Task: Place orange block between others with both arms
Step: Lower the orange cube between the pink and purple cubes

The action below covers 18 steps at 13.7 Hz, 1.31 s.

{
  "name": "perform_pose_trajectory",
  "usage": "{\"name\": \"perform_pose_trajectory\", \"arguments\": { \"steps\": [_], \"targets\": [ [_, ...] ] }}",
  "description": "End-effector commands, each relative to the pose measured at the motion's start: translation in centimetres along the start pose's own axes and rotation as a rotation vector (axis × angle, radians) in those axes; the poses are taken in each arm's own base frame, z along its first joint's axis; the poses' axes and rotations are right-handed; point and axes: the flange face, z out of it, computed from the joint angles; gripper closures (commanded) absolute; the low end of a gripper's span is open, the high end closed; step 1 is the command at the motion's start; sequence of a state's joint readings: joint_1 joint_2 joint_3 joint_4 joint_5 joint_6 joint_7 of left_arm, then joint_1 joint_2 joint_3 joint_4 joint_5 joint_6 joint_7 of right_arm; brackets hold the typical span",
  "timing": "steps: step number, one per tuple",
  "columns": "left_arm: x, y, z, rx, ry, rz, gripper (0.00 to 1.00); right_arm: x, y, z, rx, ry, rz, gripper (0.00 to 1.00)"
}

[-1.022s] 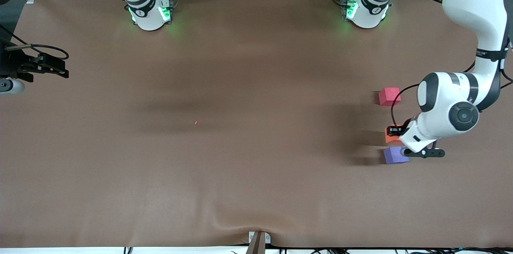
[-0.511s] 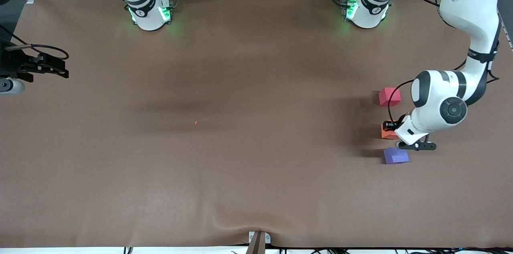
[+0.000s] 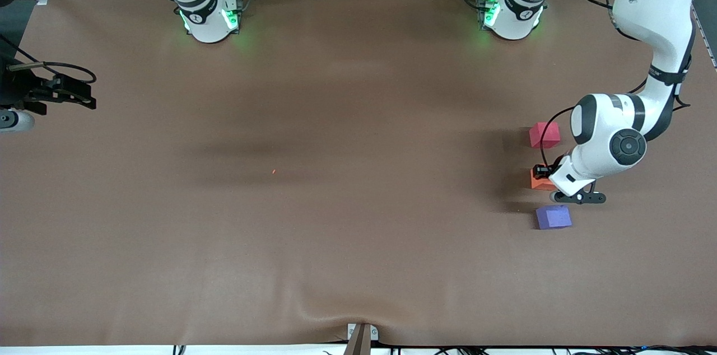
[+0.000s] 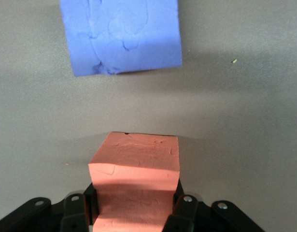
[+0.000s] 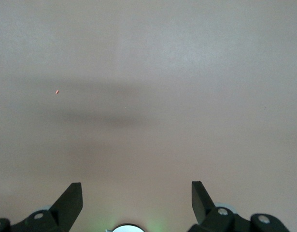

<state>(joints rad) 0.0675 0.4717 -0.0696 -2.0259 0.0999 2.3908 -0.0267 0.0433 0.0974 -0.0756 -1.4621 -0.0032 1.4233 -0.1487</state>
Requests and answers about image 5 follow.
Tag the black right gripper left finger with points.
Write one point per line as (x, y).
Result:
(54, 217)

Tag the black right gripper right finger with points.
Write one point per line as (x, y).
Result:
(211, 218)

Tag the brown table cover mat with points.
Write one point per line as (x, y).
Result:
(148, 72)

